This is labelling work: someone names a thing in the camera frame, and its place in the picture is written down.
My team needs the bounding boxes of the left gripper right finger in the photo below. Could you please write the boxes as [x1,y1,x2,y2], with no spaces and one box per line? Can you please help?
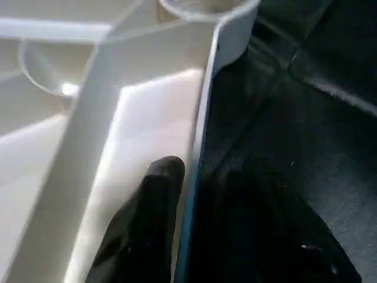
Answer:
[191,168,363,283]

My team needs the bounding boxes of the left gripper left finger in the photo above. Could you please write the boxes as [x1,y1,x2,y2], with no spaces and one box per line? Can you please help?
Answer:
[85,156,187,283]

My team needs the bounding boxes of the white plastic table top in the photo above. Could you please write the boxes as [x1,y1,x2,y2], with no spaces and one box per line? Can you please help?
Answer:
[0,0,261,283]

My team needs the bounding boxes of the black work mat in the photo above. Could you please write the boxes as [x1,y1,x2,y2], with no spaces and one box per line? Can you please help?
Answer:
[194,0,377,283]

